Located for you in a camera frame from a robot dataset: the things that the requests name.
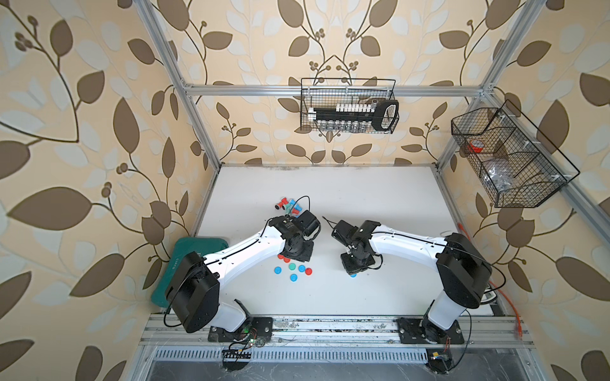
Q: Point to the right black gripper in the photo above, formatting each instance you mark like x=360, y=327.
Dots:
x=349, y=268

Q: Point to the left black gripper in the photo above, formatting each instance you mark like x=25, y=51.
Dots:
x=307, y=254

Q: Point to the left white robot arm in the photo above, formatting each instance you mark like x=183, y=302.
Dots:
x=193, y=292

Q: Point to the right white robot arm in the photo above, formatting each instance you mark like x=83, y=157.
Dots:
x=463, y=271

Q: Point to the small circuit board right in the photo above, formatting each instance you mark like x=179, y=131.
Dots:
x=439, y=362

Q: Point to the small circuit board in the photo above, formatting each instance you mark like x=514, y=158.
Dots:
x=239, y=354
x=439, y=362

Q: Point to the small circuit board left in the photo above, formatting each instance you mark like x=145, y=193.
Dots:
x=239, y=354

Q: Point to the clear plastic bag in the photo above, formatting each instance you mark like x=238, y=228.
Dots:
x=498, y=175

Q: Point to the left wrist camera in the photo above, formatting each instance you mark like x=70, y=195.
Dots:
x=308, y=223

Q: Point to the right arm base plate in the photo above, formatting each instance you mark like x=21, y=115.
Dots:
x=413, y=330

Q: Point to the socket rail tool black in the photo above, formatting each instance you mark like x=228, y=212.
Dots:
x=379, y=116

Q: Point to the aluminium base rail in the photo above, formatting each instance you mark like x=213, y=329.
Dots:
x=335, y=331

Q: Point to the black wire basket back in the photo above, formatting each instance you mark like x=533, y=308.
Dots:
x=328, y=92

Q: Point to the black wire basket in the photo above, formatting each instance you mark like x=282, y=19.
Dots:
x=540, y=167
x=328, y=92

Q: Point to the black wire basket right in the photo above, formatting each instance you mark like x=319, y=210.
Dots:
x=540, y=167

